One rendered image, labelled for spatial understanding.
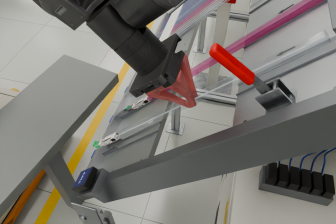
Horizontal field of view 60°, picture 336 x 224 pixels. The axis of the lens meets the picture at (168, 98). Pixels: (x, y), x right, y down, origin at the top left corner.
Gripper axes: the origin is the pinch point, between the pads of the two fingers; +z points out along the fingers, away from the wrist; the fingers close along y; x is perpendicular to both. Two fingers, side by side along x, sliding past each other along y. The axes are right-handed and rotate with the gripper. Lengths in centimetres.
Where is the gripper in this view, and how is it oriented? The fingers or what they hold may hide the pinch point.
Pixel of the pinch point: (191, 99)
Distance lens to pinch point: 47.3
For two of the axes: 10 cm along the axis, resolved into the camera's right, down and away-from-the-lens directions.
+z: 6.5, 6.2, 4.4
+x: -7.2, 3.2, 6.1
